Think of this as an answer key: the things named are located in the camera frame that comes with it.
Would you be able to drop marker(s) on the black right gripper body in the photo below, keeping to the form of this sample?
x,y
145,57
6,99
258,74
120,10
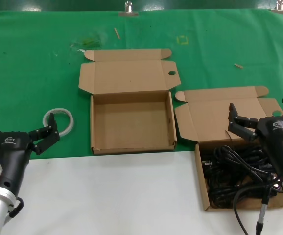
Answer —
x,y
276,142

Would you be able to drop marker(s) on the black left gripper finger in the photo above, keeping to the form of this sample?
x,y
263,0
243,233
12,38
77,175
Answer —
x,y
46,138

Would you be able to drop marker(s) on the small wooden stick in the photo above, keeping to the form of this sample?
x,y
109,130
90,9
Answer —
x,y
117,33
238,65

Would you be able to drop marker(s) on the white tape scrap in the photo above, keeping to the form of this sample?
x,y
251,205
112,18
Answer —
x,y
81,50

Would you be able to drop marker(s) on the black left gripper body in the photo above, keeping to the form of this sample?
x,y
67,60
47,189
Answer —
x,y
14,151

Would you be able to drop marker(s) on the green table cloth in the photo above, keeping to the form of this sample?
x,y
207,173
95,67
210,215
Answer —
x,y
33,73

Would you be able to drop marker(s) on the metal cloth clamp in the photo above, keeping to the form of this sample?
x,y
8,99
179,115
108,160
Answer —
x,y
128,13
279,11

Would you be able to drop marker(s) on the clear plastic wrapper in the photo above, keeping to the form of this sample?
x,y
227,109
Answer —
x,y
90,41

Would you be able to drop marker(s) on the cardboard box with round hole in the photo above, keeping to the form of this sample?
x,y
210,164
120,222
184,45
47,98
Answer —
x,y
131,122

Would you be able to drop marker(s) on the clear tape roll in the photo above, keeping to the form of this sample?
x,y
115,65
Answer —
x,y
71,122

